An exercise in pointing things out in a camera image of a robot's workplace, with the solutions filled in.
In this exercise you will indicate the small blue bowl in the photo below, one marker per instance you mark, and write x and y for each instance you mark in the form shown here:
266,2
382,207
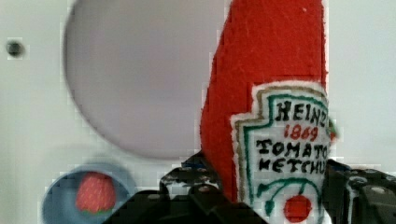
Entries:
59,202

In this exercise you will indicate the red strawberry in bowl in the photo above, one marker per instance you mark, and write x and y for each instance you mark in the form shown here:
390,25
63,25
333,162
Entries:
96,193

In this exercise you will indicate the grey round plate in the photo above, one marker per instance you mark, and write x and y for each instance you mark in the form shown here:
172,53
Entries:
138,70

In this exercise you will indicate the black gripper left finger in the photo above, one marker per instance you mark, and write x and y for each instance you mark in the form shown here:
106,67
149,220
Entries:
189,194

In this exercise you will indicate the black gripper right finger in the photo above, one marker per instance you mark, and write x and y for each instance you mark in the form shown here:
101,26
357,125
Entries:
356,196

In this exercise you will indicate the red plush ketchup bottle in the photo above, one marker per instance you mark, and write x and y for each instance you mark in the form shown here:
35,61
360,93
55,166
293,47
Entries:
265,123

